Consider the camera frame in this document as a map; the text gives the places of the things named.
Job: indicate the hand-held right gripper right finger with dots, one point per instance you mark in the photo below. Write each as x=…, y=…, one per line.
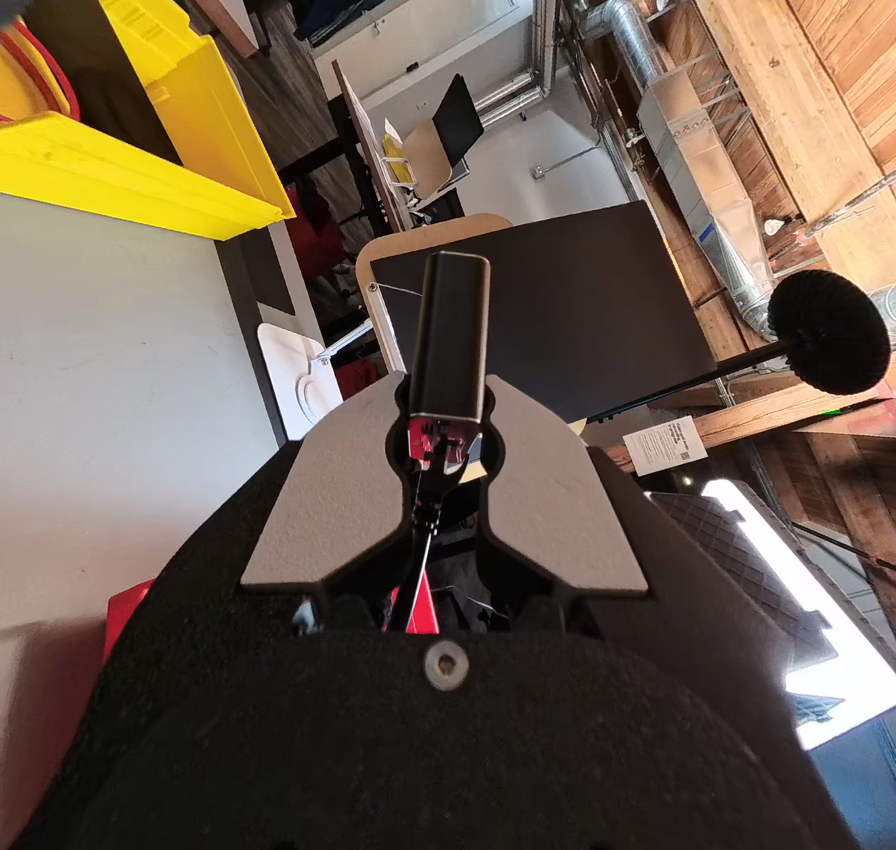
x=560, y=507

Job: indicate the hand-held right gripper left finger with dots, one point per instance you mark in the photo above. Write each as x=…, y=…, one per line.
x=329, y=507

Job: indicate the dark grey ethernet adapter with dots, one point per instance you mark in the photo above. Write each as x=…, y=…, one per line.
x=448, y=332

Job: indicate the yellow plastic bin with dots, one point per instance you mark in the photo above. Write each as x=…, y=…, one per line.
x=210, y=129

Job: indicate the white paper notice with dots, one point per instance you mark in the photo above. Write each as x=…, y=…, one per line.
x=665, y=444

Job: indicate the black board wooden rim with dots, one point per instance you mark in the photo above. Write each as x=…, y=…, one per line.
x=574, y=304

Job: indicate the red plastic bin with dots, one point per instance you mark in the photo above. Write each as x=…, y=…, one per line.
x=129, y=619

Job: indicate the black ribbed disc on rod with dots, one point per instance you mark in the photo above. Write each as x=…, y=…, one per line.
x=833, y=332

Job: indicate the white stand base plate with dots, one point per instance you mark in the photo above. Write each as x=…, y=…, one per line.
x=287, y=360

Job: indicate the metal air duct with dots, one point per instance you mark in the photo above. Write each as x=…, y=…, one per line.
x=700, y=164

